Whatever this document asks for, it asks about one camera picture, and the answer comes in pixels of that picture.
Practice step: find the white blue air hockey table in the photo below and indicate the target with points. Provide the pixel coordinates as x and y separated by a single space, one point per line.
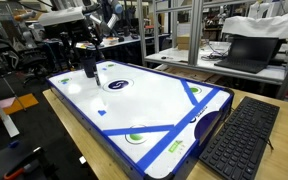
140 110

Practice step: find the black white marker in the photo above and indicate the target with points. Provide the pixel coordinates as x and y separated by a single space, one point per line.
97 79

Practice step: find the black computer keyboard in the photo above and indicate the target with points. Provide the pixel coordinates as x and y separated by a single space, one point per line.
242 140

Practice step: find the long blue tape strip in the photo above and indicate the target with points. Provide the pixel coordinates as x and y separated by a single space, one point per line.
180 130

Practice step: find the blue tape square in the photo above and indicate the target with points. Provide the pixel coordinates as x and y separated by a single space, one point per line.
64 83

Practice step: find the white workbench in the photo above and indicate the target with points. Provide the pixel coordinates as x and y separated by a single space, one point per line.
190 65

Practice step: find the small cardboard box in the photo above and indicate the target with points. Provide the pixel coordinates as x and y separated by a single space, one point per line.
183 39

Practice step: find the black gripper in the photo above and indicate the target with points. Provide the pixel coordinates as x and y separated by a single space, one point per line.
85 31

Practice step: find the grey background robot arm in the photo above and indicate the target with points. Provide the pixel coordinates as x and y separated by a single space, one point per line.
110 15

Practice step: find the white cloth cover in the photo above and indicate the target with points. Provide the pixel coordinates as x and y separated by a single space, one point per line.
264 25

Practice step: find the thick aluminium frame post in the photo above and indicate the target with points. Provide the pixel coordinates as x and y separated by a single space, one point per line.
195 30

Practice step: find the small blue tape piece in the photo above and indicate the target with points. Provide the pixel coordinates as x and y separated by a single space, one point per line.
102 112

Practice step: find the large cardboard box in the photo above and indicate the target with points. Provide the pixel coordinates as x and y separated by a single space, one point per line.
184 46

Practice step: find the short blue tape strip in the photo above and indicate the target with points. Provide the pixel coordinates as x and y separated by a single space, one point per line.
137 130

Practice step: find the dark navy plastic cup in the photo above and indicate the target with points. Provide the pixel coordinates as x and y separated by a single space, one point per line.
89 66

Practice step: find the wooden table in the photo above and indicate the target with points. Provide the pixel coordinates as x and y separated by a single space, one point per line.
277 156

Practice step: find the thin aluminium frame post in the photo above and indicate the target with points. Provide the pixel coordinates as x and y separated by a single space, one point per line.
141 30
155 26

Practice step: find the black laptop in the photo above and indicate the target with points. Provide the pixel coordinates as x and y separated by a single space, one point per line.
249 55

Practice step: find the orange floor mat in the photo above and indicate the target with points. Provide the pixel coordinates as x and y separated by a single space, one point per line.
15 105

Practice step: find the small black bench object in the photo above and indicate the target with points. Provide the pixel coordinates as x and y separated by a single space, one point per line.
166 57

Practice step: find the medium blue tape strip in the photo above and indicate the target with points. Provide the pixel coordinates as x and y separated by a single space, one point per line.
189 92

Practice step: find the black office chair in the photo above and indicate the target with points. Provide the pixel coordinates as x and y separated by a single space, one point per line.
32 63

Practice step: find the green sticker label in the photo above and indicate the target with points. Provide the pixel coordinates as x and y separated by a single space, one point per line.
175 146

